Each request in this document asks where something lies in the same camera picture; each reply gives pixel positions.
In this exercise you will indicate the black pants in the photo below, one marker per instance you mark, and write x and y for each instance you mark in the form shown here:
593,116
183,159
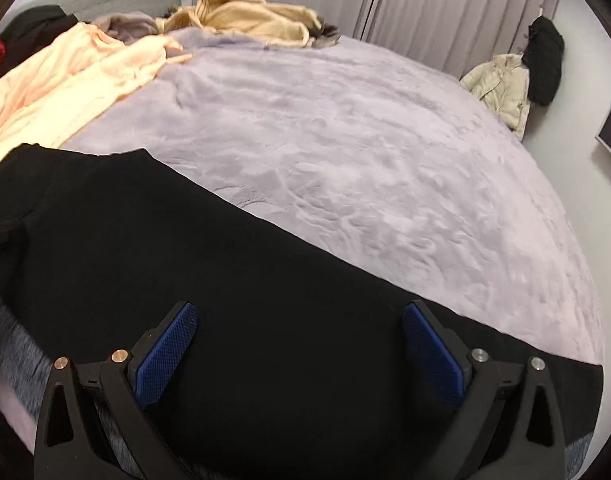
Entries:
235,285

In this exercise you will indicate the lilac plush blanket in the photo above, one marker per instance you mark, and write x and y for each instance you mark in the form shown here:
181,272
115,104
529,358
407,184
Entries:
360,160

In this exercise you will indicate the black hanging garment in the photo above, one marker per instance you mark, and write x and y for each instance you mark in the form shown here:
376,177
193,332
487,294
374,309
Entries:
545,60

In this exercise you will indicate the pale pleated curtain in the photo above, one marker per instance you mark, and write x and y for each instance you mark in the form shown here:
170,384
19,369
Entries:
435,5

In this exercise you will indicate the beige puffer jacket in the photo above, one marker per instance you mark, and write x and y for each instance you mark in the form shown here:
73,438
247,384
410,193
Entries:
505,90

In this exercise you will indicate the blue-grey leaf-patterned cloth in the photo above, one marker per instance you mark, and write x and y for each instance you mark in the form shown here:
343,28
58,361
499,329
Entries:
15,340

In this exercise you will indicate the taupe garment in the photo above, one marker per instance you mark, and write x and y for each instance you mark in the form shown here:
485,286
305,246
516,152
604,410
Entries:
125,25

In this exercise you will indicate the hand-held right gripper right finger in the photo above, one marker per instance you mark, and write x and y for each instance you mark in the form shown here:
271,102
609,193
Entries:
435,360

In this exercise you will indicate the peach cloth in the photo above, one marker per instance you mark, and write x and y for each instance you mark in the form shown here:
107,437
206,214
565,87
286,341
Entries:
60,85

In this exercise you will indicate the tan ribbed hoodie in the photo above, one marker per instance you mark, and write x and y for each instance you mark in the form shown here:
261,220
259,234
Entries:
245,15

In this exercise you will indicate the grey-brown furry garment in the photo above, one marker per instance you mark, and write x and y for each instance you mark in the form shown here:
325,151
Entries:
325,35

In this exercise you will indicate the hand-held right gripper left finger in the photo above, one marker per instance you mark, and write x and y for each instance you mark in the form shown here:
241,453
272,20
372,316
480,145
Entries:
165,355

